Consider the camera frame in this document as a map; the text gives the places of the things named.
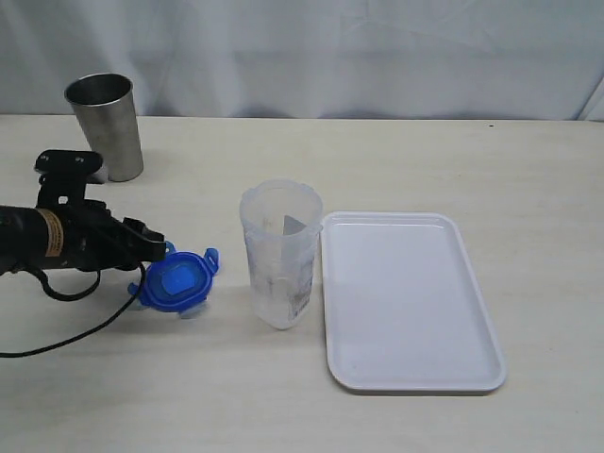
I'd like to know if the stainless steel cup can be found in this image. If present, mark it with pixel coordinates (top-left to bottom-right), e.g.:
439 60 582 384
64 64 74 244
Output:
64 73 144 182

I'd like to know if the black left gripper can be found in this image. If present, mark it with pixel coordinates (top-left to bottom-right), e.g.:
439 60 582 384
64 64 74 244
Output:
60 199 166 272

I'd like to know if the white backdrop curtain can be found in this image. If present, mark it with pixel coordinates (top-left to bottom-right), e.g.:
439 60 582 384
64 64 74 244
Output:
1 1 603 121

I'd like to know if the white plastic tray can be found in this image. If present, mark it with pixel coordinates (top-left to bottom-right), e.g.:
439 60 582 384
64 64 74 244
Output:
321 211 508 394

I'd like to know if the blue container lid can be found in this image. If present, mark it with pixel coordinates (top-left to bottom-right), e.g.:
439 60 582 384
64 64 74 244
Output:
127 242 220 319

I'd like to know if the clear plastic container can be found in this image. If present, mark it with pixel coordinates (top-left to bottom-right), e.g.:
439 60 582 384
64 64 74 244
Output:
239 179 323 330

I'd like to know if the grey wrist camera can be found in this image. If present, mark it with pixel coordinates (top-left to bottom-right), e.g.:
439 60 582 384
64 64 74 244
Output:
34 149 109 209

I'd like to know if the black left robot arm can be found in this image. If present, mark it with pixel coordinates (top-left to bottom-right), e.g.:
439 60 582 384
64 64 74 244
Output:
1 200 166 273

